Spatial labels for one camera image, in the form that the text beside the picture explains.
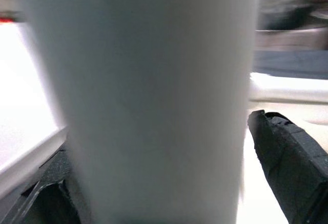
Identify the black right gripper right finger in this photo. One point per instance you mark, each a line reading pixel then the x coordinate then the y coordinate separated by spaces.
pixel 287 162

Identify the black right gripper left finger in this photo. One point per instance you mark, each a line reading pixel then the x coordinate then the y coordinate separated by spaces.
pixel 46 203

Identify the white plastic table top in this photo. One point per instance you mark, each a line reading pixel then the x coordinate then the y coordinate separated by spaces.
pixel 307 111

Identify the black tablecloth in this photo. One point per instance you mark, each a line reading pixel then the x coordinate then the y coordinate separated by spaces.
pixel 289 61

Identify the black plastic bag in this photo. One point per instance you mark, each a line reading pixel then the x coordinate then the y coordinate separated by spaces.
pixel 289 19

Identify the small red object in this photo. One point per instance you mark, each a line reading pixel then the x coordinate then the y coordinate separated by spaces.
pixel 7 20

